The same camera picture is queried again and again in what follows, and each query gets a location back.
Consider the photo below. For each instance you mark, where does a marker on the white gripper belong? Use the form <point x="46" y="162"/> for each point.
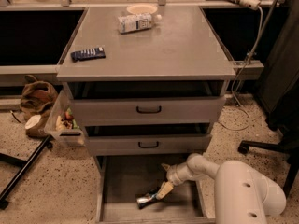
<point x="174" y="174"/>

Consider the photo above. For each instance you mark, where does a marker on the silver blue redbull can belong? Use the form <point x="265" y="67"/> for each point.
<point x="146" y="200"/>

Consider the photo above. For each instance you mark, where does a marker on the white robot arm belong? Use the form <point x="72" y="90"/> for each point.
<point x="242" y="195"/>

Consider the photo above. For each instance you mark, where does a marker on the grey middle drawer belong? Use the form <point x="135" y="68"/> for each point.
<point x="147" y="139"/>

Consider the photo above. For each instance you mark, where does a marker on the grey drawer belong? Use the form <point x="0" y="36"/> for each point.
<point x="147" y="139"/>
<point x="125" y="179"/>
<point x="145" y="102"/>

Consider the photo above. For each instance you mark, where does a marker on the grey bottom drawer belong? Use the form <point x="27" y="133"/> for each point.
<point x="125" y="179"/>

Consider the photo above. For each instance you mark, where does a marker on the grey drawer cabinet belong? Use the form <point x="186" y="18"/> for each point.
<point x="180" y="47"/>

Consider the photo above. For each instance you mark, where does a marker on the grey top drawer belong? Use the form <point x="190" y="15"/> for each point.
<point x="145" y="102"/>

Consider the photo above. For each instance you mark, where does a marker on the clear plastic bin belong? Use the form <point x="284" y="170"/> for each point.
<point x="61" y="124"/>

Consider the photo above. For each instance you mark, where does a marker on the black metal floor stand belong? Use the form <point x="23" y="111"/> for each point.
<point x="23" y="166"/>

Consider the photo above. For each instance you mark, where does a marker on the dark blue snack bar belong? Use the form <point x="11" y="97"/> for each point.
<point x="88" y="54"/>

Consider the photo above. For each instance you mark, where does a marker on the brown paper bag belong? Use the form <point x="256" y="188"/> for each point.
<point x="37" y="99"/>

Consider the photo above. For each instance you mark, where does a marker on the white plastic bottle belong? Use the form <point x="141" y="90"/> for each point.
<point x="137" y="22"/>

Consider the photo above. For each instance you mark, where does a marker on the beige round plate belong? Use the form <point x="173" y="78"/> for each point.
<point x="142" y="8"/>

